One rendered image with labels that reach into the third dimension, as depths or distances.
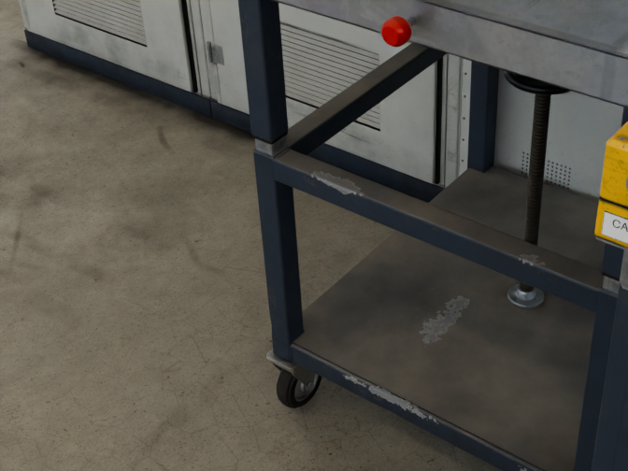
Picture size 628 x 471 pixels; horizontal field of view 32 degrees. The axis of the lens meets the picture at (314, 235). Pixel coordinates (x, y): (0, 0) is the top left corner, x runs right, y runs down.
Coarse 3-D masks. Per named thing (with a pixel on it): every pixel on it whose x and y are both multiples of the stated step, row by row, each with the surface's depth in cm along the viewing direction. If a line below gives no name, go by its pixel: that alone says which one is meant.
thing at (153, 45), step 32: (32, 0) 288; (64, 0) 280; (96, 0) 271; (128, 0) 263; (160, 0) 255; (192, 0) 251; (32, 32) 300; (64, 32) 286; (96, 32) 277; (128, 32) 269; (160, 32) 261; (192, 32) 257; (96, 64) 287; (128, 64) 276; (160, 64) 268; (192, 64) 262; (160, 96) 277; (192, 96) 269
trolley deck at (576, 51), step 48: (288, 0) 134; (336, 0) 129; (384, 0) 124; (432, 0) 121; (480, 0) 120; (528, 0) 119; (576, 0) 119; (624, 0) 118; (432, 48) 123; (480, 48) 119; (528, 48) 115; (576, 48) 111; (624, 96) 111
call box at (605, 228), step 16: (624, 128) 88; (608, 144) 87; (624, 144) 86; (608, 160) 87; (624, 160) 86; (608, 176) 88; (624, 176) 87; (608, 192) 89; (624, 192) 88; (608, 208) 90; (624, 208) 89; (608, 224) 91; (624, 224) 89; (608, 240) 91; (624, 240) 90
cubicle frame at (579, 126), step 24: (504, 96) 207; (528, 96) 204; (552, 96) 200; (576, 96) 197; (504, 120) 210; (528, 120) 207; (552, 120) 203; (576, 120) 200; (600, 120) 196; (504, 144) 213; (528, 144) 210; (552, 144) 206; (576, 144) 202; (600, 144) 199; (504, 168) 217; (528, 168) 213; (552, 168) 209; (576, 168) 205; (600, 168) 202; (576, 192) 208
